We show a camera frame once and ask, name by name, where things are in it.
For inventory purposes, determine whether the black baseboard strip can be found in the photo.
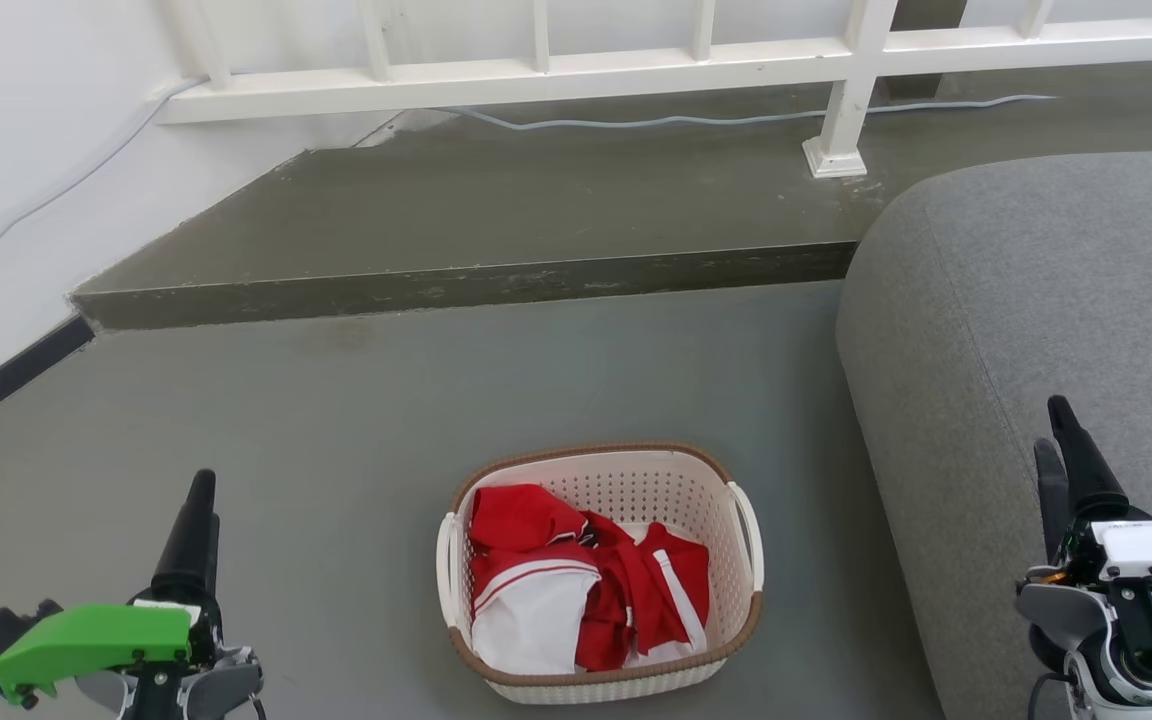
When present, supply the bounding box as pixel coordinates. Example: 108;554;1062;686
0;315;97;447

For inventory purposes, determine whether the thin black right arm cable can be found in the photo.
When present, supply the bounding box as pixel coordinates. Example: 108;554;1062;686
1026;672;1069;720

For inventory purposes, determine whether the red garment with white panel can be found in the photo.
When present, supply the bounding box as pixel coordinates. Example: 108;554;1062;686
469;484;603;676

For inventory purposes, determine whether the grey fabric sofa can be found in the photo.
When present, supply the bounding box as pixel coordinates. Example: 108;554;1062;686
835;149;1152;720

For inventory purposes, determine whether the red garment with white stripe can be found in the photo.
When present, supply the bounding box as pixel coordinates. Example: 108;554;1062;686
574;510;713;672

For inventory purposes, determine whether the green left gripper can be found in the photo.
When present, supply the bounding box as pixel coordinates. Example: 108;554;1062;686
0;470;223;703

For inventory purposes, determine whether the thin white wall cable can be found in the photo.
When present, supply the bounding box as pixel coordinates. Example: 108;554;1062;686
0;76;209;291

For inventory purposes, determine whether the white metal railing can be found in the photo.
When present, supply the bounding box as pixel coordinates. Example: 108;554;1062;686
151;0;1152;181

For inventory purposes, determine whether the white laundry basket brown rim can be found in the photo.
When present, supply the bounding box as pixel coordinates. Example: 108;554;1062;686
436;442;766;706

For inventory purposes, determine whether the dark post behind railing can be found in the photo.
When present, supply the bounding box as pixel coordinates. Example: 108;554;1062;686
880;0;968;101

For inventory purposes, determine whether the light grey floor cable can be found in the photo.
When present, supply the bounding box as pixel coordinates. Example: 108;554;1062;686
436;93;1059;132

